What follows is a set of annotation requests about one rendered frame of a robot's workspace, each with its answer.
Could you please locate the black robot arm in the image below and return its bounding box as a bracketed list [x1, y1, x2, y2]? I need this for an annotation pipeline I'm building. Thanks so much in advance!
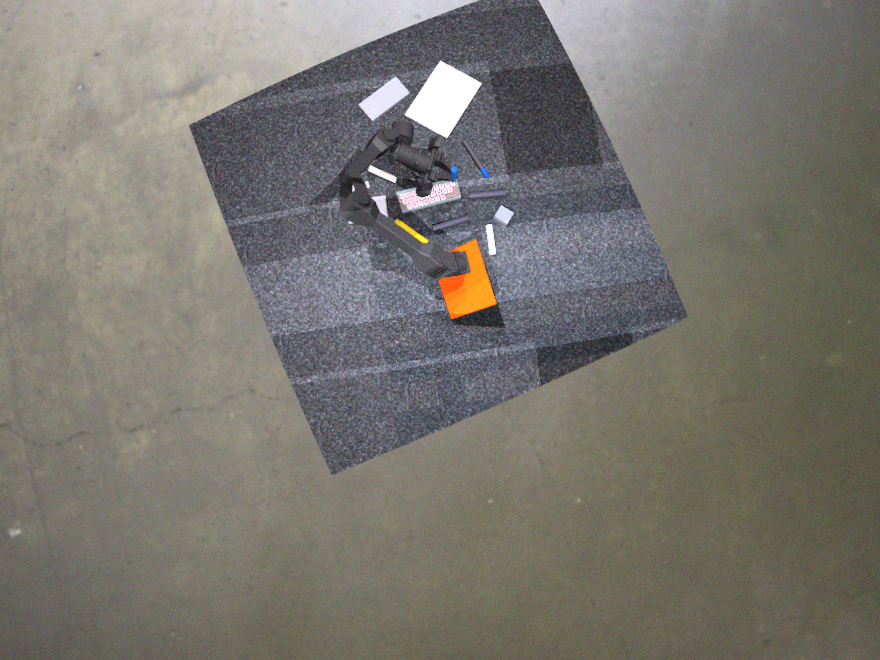
[339, 120, 471, 281]

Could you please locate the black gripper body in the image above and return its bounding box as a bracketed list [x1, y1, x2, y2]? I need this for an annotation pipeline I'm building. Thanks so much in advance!
[407, 135, 446, 198]

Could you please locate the yellow cylinder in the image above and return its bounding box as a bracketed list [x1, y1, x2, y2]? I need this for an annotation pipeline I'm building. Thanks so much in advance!
[395, 218, 429, 243]

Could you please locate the keyboard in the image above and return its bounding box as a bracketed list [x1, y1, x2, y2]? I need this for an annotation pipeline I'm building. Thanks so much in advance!
[397, 178, 461, 213]

